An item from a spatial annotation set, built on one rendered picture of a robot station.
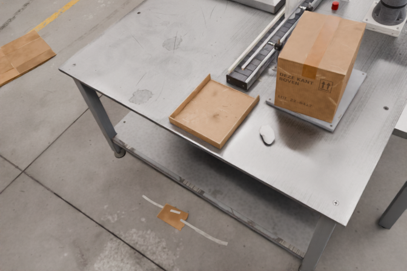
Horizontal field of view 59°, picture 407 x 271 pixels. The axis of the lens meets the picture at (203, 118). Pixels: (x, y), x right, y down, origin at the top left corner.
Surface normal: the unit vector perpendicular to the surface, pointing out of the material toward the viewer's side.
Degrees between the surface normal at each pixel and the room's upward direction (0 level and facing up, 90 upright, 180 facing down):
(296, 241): 0
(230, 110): 0
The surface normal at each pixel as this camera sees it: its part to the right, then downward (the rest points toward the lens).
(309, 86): -0.47, 0.72
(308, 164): -0.10, -0.62
